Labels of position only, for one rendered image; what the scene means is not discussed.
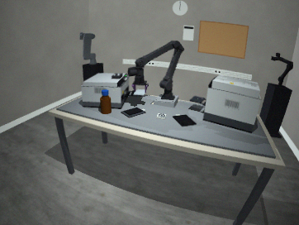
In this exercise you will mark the brown bottle with blue cap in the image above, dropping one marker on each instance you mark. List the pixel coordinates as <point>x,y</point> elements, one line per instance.
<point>105,102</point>

